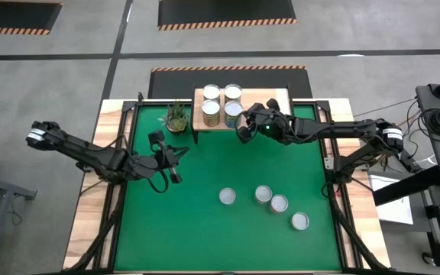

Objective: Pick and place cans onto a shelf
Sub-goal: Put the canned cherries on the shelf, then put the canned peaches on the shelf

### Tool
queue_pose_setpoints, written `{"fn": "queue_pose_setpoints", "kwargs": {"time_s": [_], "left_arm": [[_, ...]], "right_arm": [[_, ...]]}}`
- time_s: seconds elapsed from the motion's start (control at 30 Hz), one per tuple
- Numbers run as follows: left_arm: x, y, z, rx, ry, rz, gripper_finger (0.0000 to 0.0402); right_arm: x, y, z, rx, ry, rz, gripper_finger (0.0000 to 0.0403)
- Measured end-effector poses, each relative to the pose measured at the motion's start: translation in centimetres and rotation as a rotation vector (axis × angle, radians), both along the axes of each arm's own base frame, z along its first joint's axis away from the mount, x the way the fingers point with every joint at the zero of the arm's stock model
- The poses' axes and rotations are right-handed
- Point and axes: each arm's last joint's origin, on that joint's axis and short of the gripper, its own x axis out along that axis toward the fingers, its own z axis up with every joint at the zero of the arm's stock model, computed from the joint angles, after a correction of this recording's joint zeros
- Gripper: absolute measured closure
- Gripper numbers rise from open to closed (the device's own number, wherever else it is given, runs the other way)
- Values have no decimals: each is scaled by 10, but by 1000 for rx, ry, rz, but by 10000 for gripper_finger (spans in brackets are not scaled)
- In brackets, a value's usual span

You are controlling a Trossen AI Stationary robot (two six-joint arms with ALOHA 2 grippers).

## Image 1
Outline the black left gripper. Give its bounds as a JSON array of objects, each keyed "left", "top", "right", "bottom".
[{"left": 143, "top": 146, "right": 190, "bottom": 185}]

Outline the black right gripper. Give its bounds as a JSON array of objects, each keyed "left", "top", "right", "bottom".
[{"left": 237, "top": 102, "right": 296, "bottom": 145}]

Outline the tall blue cherries can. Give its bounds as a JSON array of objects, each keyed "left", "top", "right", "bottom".
[{"left": 224, "top": 99, "right": 244, "bottom": 130}]

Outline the tall green food can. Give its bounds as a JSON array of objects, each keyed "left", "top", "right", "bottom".
[{"left": 224, "top": 83, "right": 243, "bottom": 102}]

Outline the tall orange pineapple can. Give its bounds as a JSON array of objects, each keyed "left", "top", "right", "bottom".
[{"left": 201, "top": 99, "right": 222, "bottom": 128}]

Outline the tall tin food can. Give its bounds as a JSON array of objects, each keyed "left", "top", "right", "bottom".
[{"left": 202, "top": 83, "right": 222, "bottom": 102}]

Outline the silver can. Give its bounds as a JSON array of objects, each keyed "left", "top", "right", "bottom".
[
  {"left": 254, "top": 184, "right": 273, "bottom": 205},
  {"left": 218, "top": 186, "right": 238, "bottom": 206}
]

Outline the orange tomato sauce can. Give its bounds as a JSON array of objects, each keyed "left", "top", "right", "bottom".
[{"left": 269, "top": 193, "right": 290, "bottom": 215}]

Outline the potted succulent plant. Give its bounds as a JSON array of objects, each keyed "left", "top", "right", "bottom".
[{"left": 157, "top": 99, "right": 191, "bottom": 135}]

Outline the black hazard-striped floor mat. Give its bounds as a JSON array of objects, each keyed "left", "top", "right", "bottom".
[
  {"left": 157, "top": 0, "right": 298, "bottom": 31},
  {"left": 0, "top": 2, "right": 63, "bottom": 36},
  {"left": 147, "top": 65, "right": 313, "bottom": 101}
]

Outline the green table mat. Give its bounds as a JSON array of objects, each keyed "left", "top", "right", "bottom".
[{"left": 113, "top": 103, "right": 343, "bottom": 273}]

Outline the black power strip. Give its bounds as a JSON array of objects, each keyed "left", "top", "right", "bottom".
[{"left": 397, "top": 147, "right": 422, "bottom": 173}]

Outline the white paper sheet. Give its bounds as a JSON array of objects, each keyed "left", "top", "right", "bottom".
[{"left": 367, "top": 173, "right": 415, "bottom": 225}]

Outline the black support bar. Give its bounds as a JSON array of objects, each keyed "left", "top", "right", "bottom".
[{"left": 372, "top": 164, "right": 440, "bottom": 207}]

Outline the wooden shelf black metal frame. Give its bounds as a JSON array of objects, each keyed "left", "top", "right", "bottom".
[{"left": 191, "top": 86, "right": 296, "bottom": 145}]

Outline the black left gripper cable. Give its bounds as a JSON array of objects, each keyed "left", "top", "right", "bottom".
[{"left": 146, "top": 150, "right": 170, "bottom": 194}]

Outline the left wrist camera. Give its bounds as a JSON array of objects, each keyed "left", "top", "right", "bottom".
[{"left": 147, "top": 129, "right": 167, "bottom": 147}]

